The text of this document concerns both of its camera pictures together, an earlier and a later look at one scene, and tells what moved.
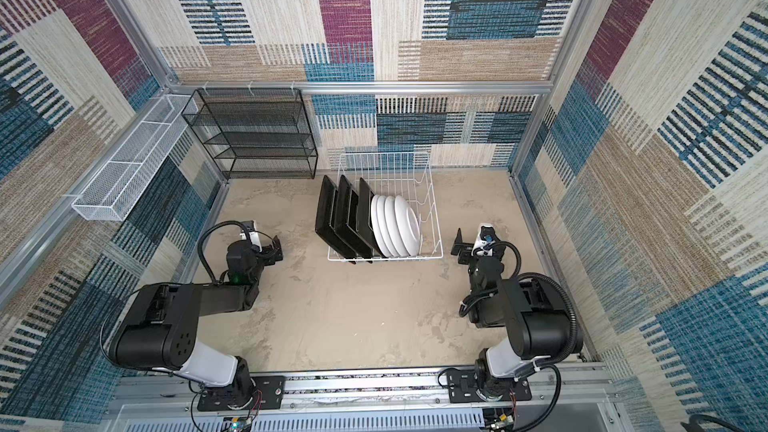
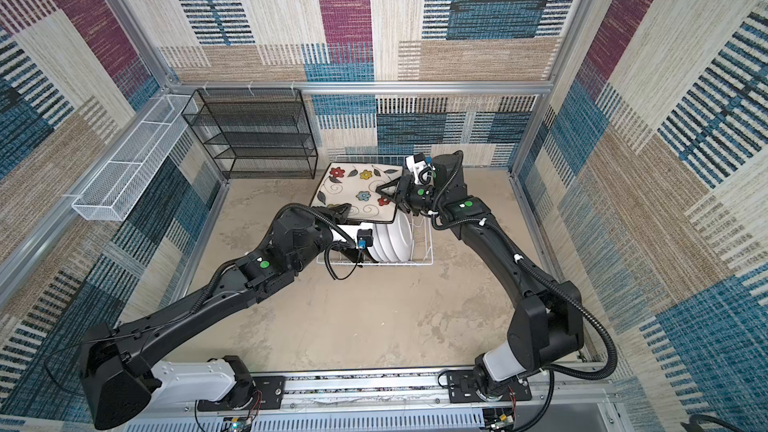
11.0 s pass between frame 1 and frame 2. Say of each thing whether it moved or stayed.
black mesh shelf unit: stayed
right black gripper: moved
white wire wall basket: stayed
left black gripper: moved
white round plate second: stayed
